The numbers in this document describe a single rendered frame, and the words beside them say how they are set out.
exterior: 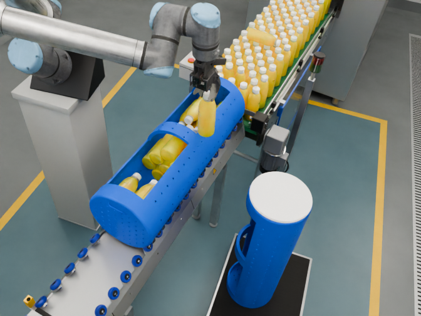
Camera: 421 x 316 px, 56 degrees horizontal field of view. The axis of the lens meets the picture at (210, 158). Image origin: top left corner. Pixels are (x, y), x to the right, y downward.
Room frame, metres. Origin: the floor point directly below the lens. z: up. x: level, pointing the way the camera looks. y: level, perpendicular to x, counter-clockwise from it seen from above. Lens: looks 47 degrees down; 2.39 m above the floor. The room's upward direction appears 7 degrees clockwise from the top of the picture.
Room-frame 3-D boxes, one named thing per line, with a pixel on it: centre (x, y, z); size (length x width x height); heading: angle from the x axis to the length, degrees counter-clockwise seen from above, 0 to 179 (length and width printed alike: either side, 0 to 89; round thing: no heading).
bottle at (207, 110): (1.21, 0.03, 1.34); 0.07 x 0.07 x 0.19
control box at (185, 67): (1.98, 0.15, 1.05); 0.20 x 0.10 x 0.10; 158
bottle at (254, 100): (1.74, -0.20, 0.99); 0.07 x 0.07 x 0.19
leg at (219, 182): (1.59, -0.08, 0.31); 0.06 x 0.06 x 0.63; 68
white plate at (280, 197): (1.09, -0.32, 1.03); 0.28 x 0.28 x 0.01
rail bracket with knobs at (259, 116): (1.64, -0.24, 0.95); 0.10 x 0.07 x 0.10; 68
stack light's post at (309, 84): (1.90, -0.51, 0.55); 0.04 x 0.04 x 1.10; 68
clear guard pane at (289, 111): (2.16, -0.53, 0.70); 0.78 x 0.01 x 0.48; 158
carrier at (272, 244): (1.09, -0.32, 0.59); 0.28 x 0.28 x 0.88
